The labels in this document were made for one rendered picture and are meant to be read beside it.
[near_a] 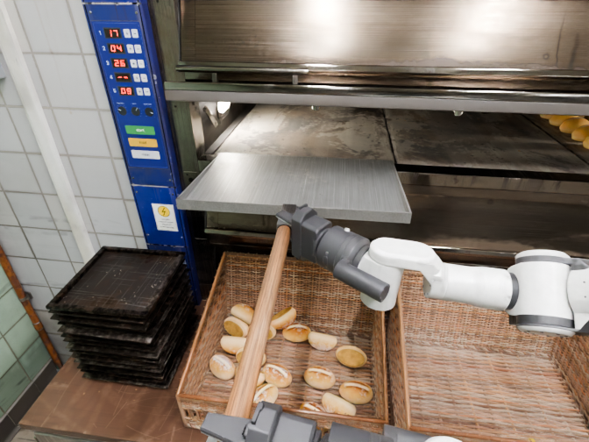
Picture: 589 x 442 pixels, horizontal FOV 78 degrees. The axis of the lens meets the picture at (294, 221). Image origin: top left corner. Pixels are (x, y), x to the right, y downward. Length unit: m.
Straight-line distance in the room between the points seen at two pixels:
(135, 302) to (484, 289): 0.86
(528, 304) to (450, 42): 0.63
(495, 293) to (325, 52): 0.67
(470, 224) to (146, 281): 1.00
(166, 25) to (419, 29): 0.64
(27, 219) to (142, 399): 0.81
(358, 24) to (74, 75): 0.81
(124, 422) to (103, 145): 0.83
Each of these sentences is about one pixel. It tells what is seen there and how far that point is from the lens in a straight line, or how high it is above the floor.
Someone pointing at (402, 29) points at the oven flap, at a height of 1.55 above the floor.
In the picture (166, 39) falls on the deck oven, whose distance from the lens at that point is 1.13.
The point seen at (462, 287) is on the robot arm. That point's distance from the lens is 0.68.
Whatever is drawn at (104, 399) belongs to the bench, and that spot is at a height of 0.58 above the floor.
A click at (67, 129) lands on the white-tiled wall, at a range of 1.37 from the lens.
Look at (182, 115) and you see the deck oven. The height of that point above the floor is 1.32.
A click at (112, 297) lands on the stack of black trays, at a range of 1.17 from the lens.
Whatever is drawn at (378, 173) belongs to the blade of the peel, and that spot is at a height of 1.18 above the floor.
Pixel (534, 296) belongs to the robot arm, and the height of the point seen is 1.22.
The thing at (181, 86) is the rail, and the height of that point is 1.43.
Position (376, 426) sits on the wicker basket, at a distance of 1.06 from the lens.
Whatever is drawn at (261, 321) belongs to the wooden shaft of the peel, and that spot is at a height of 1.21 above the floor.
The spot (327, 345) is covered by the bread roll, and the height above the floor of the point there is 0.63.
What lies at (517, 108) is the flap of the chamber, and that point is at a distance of 0.97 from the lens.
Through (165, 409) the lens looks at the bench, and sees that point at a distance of 1.28.
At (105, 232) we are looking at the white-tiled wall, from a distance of 1.52.
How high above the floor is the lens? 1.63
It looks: 32 degrees down
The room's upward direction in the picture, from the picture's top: straight up
